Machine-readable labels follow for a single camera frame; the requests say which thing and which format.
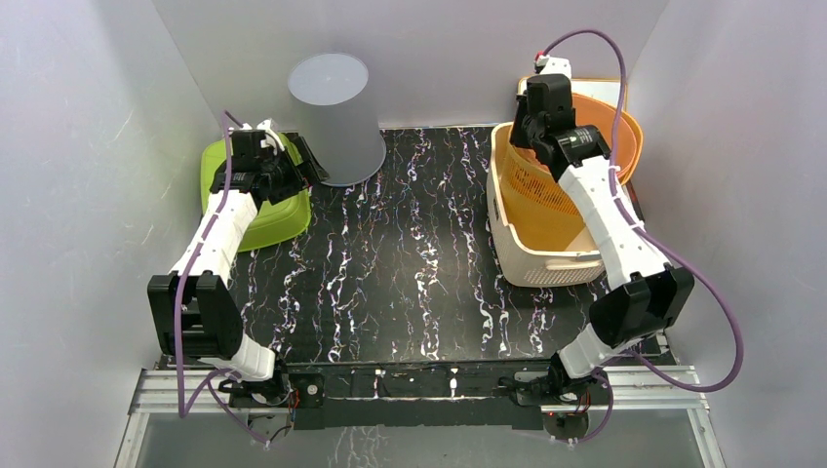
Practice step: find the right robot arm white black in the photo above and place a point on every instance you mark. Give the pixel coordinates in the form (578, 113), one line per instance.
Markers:
(647, 292)

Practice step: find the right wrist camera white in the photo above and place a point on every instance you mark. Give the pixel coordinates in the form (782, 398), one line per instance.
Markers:
(545, 64)

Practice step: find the cream perforated laundry basket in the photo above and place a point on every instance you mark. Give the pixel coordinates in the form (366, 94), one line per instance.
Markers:
(528, 268)

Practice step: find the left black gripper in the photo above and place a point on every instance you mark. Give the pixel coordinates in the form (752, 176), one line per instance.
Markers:
(295, 184)

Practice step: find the grey plastic bucket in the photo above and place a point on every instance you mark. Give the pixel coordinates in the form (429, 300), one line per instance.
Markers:
(335, 112)

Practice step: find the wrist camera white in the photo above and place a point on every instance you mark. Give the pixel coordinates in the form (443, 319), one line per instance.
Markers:
(545, 64)
(271, 137)

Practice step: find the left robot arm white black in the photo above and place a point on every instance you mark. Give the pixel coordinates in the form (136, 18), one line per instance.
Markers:
(193, 311)

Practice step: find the green plastic tub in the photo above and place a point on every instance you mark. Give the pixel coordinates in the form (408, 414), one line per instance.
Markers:
(274, 224)

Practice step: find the aluminium frame rail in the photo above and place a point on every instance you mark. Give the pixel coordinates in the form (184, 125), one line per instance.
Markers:
(634, 388)

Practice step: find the yellow slatted plastic basket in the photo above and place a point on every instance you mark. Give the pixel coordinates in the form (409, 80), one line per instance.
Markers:
(543, 215)

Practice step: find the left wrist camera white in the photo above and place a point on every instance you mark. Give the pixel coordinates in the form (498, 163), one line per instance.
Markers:
(271, 137)

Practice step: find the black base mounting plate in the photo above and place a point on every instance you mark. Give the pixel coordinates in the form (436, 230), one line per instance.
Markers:
(521, 394)

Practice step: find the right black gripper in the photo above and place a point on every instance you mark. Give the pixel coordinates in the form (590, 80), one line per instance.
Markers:
(517, 137)

